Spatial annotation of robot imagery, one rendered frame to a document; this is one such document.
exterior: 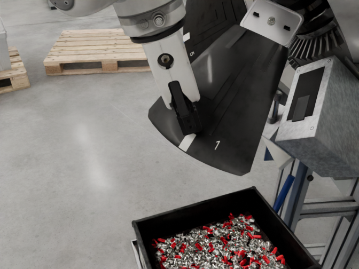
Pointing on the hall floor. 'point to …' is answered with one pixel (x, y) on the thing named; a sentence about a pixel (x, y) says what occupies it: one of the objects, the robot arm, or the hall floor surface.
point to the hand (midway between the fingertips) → (189, 120)
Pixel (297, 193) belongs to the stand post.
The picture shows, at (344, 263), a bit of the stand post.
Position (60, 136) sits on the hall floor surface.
